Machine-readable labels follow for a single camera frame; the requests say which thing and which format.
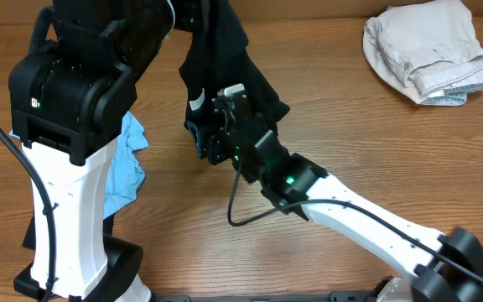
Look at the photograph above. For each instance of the light blue shirt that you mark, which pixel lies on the light blue shirt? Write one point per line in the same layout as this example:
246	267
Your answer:
126	168

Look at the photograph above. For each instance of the black garment under pile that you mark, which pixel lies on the black garment under pile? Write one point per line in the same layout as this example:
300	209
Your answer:
29	240

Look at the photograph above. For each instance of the black t-shirt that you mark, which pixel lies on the black t-shirt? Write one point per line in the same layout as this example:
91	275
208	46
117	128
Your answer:
218	58

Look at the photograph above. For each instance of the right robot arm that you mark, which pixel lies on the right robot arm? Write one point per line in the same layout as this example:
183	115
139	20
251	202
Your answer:
430	265

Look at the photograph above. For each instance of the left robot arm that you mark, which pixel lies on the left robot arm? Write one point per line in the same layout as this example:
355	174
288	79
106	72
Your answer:
68	96

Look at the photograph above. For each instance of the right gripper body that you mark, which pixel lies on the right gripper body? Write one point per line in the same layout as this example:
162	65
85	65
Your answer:
207	143

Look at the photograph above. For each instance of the folded beige trousers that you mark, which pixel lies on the folded beige trousers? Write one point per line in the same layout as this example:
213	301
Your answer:
428	52

